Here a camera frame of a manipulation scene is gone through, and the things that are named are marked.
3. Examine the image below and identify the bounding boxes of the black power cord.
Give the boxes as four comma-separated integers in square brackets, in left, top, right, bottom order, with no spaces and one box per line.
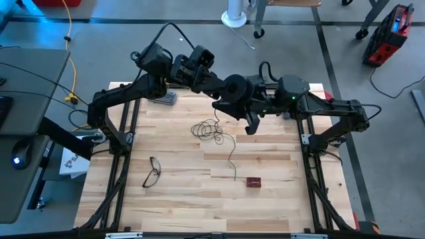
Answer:
[369,66,425,100]

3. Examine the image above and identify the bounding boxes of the black computer mouse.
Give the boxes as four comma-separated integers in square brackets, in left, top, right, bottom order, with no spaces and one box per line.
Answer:
[11,137,34,171]

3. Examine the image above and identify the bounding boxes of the grey cart leg with caster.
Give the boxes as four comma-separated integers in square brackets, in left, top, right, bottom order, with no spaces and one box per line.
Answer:
[355,0,391,41]

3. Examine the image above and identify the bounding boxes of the white printed box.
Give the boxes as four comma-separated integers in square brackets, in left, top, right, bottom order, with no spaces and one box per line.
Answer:
[58,135,92,179]

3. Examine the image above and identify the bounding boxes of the thick sleeved robot cable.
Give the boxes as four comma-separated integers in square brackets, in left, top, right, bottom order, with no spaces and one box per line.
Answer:
[258,60,278,82]

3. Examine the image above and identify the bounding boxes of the black diagonal strut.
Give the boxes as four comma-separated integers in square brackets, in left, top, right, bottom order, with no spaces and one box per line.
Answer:
[39,116,94,161]

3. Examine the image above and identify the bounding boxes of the red bin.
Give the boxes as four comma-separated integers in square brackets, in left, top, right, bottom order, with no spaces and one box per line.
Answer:
[32,0,82,7]

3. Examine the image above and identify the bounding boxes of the thin black wire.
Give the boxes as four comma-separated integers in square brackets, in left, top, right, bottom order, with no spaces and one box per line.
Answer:
[191,108,238,181]

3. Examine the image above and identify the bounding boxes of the red black tool case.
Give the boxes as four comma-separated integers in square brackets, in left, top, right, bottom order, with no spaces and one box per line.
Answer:
[361,3,415,68]

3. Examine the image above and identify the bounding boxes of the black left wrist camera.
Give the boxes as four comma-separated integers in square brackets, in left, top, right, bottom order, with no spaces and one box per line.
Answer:
[190,44,216,69]

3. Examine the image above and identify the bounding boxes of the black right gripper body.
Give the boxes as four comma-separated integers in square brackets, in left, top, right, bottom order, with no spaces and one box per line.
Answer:
[244,74,287,116]

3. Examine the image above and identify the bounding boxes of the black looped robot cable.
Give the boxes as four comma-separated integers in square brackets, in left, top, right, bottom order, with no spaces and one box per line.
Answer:
[129,50,143,84]
[151,21,197,52]

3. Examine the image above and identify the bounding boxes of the wooden top rolling table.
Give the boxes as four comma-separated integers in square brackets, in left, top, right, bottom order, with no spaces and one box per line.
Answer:
[254,0,322,39]

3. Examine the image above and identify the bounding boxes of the yellow cable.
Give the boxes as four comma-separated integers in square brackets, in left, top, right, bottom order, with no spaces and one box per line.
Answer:
[60,0,79,104]

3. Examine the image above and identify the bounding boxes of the black desk leg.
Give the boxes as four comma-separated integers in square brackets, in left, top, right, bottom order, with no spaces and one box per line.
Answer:
[27,142,56,210]

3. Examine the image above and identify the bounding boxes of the white floor cable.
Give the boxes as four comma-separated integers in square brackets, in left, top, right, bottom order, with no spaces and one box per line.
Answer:
[228,26,256,51]

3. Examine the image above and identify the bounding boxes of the black eyeglasses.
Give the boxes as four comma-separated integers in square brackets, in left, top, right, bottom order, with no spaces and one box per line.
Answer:
[141,156,162,189]

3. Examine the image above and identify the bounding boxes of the thin black desk cable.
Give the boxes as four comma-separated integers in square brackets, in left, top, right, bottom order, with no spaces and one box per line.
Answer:
[0,90,69,107]
[0,61,88,106]

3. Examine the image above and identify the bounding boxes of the grey side table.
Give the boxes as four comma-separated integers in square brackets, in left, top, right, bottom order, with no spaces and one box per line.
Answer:
[0,48,71,224]

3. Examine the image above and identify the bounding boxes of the flat white tray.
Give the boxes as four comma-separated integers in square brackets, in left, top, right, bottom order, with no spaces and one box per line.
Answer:
[148,90,177,106]

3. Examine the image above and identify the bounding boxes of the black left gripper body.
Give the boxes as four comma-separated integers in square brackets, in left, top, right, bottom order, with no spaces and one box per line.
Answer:
[171,54,217,97]

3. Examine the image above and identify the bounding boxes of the white pole base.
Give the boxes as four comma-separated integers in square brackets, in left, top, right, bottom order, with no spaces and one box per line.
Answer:
[221,0,248,29]

